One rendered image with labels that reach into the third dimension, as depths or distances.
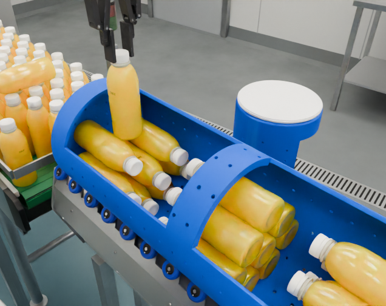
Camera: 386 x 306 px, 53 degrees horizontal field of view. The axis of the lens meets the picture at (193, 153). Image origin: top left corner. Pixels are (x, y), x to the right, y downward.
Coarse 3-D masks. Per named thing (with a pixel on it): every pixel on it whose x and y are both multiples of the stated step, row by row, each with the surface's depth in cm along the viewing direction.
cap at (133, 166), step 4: (128, 160) 84; (132, 160) 84; (136, 160) 84; (128, 164) 84; (132, 164) 83; (136, 164) 84; (140, 164) 85; (128, 168) 84; (132, 168) 84; (136, 168) 85; (140, 168) 86; (128, 172) 84; (132, 172) 84; (136, 172) 85
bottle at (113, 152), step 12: (84, 132) 91; (96, 132) 90; (108, 132) 90; (84, 144) 91; (96, 144) 88; (108, 144) 86; (120, 144) 86; (96, 156) 89; (108, 156) 85; (120, 156) 85; (132, 156) 85; (120, 168) 86
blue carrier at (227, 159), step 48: (96, 96) 87; (144, 96) 99; (192, 144) 98; (240, 144) 74; (96, 192) 83; (192, 192) 66; (288, 192) 81; (336, 192) 65; (144, 240) 78; (192, 240) 64; (336, 240) 76; (384, 240) 69; (240, 288) 59
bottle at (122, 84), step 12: (108, 72) 82; (120, 72) 81; (132, 72) 82; (108, 84) 83; (120, 84) 81; (132, 84) 82; (120, 96) 83; (132, 96) 84; (120, 108) 84; (132, 108) 85; (120, 120) 86; (132, 120) 87; (120, 132) 88; (132, 132) 89
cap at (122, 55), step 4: (116, 52) 80; (120, 52) 80; (124, 52) 80; (128, 52) 81; (116, 56) 79; (120, 56) 79; (124, 56) 80; (128, 56) 81; (120, 60) 80; (124, 60) 80; (128, 60) 81
